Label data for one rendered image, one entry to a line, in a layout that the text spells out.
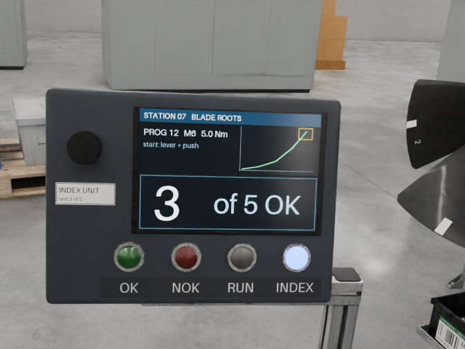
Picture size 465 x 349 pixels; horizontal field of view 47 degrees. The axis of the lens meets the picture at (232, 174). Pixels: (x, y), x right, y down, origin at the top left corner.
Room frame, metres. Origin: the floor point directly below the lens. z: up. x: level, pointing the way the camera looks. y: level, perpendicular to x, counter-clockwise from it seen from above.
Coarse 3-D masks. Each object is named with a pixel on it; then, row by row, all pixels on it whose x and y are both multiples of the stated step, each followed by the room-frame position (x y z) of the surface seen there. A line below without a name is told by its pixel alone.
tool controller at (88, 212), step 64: (64, 128) 0.43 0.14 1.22; (128, 128) 0.44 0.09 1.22; (192, 128) 0.45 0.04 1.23; (256, 128) 0.45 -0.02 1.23; (320, 128) 0.46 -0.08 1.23; (64, 192) 0.42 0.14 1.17; (128, 192) 0.43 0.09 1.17; (256, 192) 0.44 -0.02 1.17; (320, 192) 0.45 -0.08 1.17; (64, 256) 0.40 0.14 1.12; (320, 256) 0.43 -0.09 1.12
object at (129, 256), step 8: (120, 248) 0.41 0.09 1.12; (128, 248) 0.41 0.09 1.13; (136, 248) 0.41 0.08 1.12; (120, 256) 0.40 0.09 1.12; (128, 256) 0.40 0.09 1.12; (136, 256) 0.41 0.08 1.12; (144, 256) 0.41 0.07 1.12; (120, 264) 0.40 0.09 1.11; (128, 264) 0.40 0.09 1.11; (136, 264) 0.40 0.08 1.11
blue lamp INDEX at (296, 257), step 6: (288, 246) 0.43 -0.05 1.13; (294, 246) 0.43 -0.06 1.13; (300, 246) 0.43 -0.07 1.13; (282, 252) 0.43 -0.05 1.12; (288, 252) 0.43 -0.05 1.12; (294, 252) 0.42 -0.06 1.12; (300, 252) 0.42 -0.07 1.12; (306, 252) 0.43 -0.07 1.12; (282, 258) 0.43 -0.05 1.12; (288, 258) 0.42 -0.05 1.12; (294, 258) 0.42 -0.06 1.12; (300, 258) 0.42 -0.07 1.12; (306, 258) 0.42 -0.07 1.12; (288, 264) 0.42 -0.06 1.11; (294, 264) 0.42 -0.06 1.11; (300, 264) 0.42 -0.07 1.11; (306, 264) 0.43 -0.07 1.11; (294, 270) 0.42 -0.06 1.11; (300, 270) 0.42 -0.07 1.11
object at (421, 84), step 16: (432, 80) 1.28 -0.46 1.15; (416, 96) 1.30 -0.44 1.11; (432, 96) 1.25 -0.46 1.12; (448, 96) 1.21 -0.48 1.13; (464, 96) 1.17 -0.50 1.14; (416, 112) 1.28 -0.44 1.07; (432, 112) 1.23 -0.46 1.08; (448, 112) 1.19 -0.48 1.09; (464, 112) 1.16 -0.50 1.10; (416, 128) 1.26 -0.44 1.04; (432, 128) 1.22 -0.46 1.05; (448, 128) 1.19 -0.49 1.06; (464, 128) 1.15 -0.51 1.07; (432, 144) 1.21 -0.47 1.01; (448, 144) 1.18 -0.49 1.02; (464, 144) 1.15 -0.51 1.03; (416, 160) 1.23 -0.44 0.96; (432, 160) 1.20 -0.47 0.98
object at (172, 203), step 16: (144, 176) 0.43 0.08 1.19; (160, 176) 0.43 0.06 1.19; (176, 176) 0.43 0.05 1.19; (192, 176) 0.44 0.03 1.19; (144, 192) 0.43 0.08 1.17; (160, 192) 0.43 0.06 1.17; (176, 192) 0.43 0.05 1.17; (192, 192) 0.43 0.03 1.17; (144, 208) 0.42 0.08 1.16; (160, 208) 0.42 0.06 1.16; (176, 208) 0.43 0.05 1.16; (192, 208) 0.43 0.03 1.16; (144, 224) 0.42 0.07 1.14; (160, 224) 0.42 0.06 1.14; (176, 224) 0.42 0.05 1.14; (192, 224) 0.42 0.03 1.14
